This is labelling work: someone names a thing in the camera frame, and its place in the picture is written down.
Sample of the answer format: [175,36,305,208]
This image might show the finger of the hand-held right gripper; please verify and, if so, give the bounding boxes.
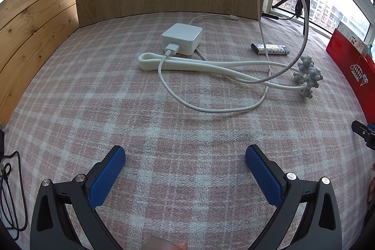
[352,120,375,151]

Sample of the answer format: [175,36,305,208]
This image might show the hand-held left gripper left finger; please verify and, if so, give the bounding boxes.
[30,145,126,250]

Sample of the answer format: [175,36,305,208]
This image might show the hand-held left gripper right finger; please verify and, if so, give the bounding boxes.
[245,145,343,250]

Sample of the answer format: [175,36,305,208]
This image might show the red cardboard box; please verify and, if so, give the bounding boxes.
[326,29,375,124]

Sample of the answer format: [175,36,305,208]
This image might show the patterned slim tube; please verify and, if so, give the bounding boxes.
[250,43,291,56]

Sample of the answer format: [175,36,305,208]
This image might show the white silicone tongs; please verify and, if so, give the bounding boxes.
[138,52,323,100]

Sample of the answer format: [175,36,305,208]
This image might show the white charging cable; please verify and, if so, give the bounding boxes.
[157,0,309,114]

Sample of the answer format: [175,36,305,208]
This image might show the white power adapter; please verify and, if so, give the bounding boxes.
[161,23,203,56]

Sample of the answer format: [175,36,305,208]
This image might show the person's left hand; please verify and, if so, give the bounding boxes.
[146,241,188,250]

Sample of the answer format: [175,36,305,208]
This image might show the printed tissue pack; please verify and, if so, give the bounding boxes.
[349,35,368,56]

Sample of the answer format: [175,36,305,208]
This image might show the pine plank panel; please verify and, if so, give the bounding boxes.
[0,0,80,126]

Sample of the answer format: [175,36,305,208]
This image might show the black cable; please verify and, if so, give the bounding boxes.
[0,150,28,239]

